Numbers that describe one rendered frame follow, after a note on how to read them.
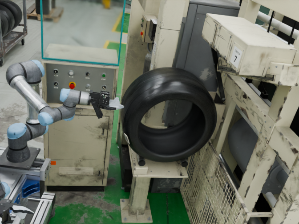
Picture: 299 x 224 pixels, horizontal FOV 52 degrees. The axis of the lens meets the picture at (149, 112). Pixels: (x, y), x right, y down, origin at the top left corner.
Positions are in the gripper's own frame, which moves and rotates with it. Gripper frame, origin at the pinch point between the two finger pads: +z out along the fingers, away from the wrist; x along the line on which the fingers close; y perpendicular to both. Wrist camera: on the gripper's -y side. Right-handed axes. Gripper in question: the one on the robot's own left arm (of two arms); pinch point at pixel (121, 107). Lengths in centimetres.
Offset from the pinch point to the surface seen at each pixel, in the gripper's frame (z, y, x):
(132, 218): 37, -119, 25
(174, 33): 26, 43, 26
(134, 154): 16.3, -35.4, 3.4
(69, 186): -20, -119, 58
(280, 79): 56, 50, -46
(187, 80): 31.5, 26.5, -5.8
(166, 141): 38.3, -27.1, 12.6
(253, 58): 46, 54, -35
